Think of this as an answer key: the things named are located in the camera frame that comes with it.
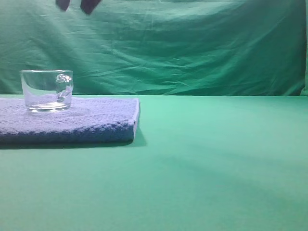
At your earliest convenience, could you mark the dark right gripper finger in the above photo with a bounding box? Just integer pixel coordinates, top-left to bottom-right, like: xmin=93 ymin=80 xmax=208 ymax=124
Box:
xmin=80 ymin=0 xmax=101 ymax=15

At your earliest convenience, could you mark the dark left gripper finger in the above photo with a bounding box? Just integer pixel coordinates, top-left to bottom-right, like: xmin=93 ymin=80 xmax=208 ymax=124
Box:
xmin=55 ymin=0 xmax=71 ymax=11

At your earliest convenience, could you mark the transparent glass cup with handle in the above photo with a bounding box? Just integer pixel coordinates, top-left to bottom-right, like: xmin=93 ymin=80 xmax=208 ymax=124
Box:
xmin=20 ymin=70 xmax=74 ymax=112

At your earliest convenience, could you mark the folded blue towel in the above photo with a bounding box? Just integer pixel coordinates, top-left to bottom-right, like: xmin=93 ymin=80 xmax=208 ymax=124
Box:
xmin=0 ymin=98 xmax=140 ymax=144

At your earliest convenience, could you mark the green backdrop cloth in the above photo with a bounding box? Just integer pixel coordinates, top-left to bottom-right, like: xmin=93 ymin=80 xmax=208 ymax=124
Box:
xmin=0 ymin=0 xmax=307 ymax=96

